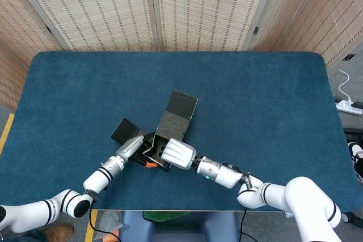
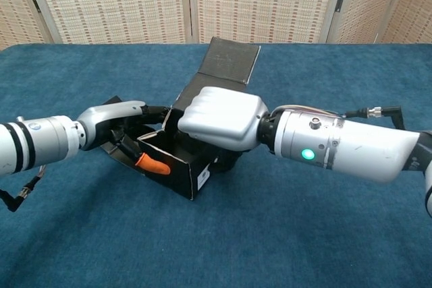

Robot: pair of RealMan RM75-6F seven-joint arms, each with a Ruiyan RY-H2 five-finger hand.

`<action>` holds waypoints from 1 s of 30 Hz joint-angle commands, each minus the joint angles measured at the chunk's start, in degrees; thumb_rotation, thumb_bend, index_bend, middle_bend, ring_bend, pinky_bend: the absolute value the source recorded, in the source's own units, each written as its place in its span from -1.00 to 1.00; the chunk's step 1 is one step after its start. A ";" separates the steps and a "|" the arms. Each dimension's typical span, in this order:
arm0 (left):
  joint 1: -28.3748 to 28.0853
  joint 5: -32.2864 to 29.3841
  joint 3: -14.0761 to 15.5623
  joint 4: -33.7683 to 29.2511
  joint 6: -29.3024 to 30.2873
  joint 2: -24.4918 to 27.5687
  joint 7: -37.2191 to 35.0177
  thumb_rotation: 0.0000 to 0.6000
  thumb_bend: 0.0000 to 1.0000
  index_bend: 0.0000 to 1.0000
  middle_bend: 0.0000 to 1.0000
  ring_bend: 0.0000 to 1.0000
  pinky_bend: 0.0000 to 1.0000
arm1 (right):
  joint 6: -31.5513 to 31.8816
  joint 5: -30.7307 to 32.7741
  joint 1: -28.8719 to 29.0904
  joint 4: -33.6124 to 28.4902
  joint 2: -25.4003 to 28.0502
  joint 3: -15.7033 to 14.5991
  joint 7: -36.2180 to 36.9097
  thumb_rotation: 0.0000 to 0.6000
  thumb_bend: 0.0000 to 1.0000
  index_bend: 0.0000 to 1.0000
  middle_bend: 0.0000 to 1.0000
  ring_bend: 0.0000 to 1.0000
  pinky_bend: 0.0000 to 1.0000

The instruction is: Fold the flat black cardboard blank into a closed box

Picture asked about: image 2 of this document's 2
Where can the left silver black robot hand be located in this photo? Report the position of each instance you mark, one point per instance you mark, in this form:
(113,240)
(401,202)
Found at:
(108,112)

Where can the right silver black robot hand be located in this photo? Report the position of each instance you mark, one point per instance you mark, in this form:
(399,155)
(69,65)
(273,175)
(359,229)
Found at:
(222,116)

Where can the black cardboard box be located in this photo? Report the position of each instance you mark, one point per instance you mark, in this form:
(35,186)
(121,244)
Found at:
(226,62)

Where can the bamboo folding screen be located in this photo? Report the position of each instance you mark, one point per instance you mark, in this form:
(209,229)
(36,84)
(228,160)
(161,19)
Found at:
(118,4)

